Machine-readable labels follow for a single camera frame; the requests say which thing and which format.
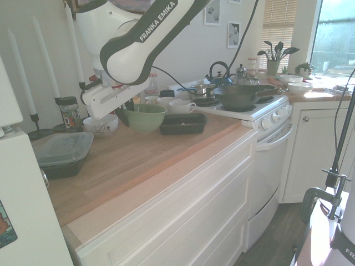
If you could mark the white teacup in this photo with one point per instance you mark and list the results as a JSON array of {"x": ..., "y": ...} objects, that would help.
[
  {"x": 180, "y": 107},
  {"x": 166, "y": 102}
]

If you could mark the black metal clamp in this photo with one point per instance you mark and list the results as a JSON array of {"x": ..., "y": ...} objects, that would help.
[{"x": 330, "y": 194}]

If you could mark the black mug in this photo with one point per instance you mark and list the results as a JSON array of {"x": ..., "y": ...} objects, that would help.
[{"x": 166, "y": 93}]

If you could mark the white drawer cabinet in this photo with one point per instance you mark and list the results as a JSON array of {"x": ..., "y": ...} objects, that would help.
[{"x": 177, "y": 210}]

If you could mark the tall white candle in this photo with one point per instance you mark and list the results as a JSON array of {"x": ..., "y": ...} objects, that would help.
[
  {"x": 72, "y": 41},
  {"x": 22, "y": 74},
  {"x": 45, "y": 58}
]

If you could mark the white bowl with swirl pattern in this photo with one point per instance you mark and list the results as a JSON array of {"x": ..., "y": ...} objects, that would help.
[{"x": 102, "y": 127}]

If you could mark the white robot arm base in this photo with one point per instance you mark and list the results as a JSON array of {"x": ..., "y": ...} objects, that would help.
[{"x": 338, "y": 238}]

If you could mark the green ceramic bowl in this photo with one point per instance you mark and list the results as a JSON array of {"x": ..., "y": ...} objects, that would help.
[{"x": 145, "y": 119}]

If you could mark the small white patterned mug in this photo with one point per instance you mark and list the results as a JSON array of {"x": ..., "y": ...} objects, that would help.
[{"x": 151, "y": 100}]

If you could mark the small potted green plant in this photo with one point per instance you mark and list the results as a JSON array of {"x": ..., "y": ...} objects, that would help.
[{"x": 303, "y": 68}]

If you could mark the white serving bowl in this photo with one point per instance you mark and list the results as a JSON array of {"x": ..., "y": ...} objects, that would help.
[
  {"x": 289, "y": 79},
  {"x": 298, "y": 88}
]

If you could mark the wooden picture frame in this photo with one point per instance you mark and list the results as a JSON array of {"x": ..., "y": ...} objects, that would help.
[{"x": 79, "y": 4}]

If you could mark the open black plastic box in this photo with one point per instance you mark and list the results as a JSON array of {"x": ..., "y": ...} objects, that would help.
[{"x": 184, "y": 126}]

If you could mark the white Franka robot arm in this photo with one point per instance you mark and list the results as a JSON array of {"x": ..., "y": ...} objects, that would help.
[{"x": 133, "y": 50}]

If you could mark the colourful fridge magnet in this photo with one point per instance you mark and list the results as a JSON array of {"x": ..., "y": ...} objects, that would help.
[{"x": 7, "y": 224}]

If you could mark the green utensil crock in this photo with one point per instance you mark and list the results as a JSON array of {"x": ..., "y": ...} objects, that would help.
[{"x": 273, "y": 67}]

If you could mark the wall photo print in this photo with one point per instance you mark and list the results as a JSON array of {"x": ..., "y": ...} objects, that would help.
[
  {"x": 234, "y": 34},
  {"x": 212, "y": 12}
]

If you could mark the spice jar with black lid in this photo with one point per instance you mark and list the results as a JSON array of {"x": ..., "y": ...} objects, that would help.
[{"x": 70, "y": 116}]

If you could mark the glass jar with checkered lid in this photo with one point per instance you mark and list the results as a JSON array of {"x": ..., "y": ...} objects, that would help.
[
  {"x": 153, "y": 81},
  {"x": 252, "y": 63},
  {"x": 151, "y": 91}
]

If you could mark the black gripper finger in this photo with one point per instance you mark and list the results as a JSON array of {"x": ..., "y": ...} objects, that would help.
[
  {"x": 120, "y": 116},
  {"x": 129, "y": 106}
]

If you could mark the white door cabinet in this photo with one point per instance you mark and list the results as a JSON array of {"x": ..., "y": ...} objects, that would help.
[{"x": 313, "y": 149}]

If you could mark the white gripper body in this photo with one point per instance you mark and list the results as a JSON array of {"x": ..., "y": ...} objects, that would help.
[{"x": 108, "y": 102}]

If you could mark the clear plastic container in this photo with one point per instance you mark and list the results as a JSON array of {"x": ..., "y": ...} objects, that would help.
[{"x": 40, "y": 142}]

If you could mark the blue kettle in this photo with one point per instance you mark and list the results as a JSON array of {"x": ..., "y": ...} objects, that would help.
[{"x": 222, "y": 79}]

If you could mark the orange cloth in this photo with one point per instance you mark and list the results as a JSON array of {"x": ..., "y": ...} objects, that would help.
[{"x": 274, "y": 81}]

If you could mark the black camera stand pole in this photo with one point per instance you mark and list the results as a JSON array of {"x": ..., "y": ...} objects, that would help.
[{"x": 342, "y": 133}]

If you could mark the white stove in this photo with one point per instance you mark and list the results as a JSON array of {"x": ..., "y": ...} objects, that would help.
[{"x": 269, "y": 155}]

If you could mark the black container with clear lid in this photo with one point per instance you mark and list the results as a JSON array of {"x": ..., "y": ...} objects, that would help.
[{"x": 62, "y": 155}]

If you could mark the glass french press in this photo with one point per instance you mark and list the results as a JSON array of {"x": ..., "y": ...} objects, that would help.
[{"x": 241, "y": 74}]

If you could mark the window blinds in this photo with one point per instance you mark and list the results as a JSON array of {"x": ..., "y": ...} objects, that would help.
[{"x": 278, "y": 22}]

